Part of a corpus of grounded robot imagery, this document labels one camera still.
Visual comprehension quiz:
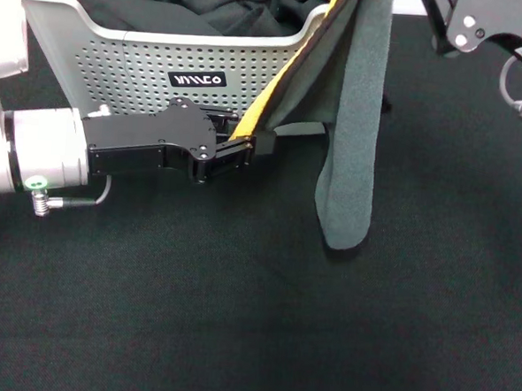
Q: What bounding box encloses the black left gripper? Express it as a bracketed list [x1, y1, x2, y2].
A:
[78, 90, 280, 191]

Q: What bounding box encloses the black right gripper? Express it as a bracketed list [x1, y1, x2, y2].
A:
[413, 0, 522, 74]

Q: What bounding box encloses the yellow and grey towel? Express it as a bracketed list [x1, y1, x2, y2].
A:
[220, 0, 395, 256]

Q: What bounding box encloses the grey perforated plastic storage box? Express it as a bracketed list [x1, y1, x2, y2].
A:
[12, 0, 345, 142]

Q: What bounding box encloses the black tablecloth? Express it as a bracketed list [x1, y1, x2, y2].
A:
[0, 0, 522, 391]

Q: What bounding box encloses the black cloth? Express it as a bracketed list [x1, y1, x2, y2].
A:
[25, 0, 337, 45]

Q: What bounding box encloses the left arm gripper cable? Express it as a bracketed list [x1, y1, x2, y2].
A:
[31, 170, 113, 222]

